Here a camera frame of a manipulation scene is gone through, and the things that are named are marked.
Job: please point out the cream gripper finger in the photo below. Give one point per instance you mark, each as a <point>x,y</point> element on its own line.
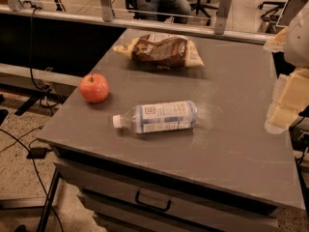
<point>276,43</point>
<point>290,97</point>

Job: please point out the clear blue-labelled plastic bottle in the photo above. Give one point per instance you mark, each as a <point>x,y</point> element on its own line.
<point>157,117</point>

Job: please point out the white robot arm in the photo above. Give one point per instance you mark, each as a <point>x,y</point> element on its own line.
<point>296,48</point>

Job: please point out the person in jeans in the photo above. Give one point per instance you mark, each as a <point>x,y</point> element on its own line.
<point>159,10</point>

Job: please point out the brown chip bag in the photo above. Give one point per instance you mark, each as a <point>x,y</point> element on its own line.
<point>165,51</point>

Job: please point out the red apple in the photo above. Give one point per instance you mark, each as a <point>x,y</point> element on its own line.
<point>94,87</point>

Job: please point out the grey drawer cabinet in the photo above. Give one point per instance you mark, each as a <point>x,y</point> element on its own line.
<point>108,189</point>

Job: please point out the black power adapter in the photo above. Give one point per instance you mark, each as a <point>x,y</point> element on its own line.
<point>37,153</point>

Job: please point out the black drawer handle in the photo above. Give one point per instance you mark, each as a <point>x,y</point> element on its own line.
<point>161,205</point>

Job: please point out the metal railing frame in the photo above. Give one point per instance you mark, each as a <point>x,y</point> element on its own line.
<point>114,17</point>

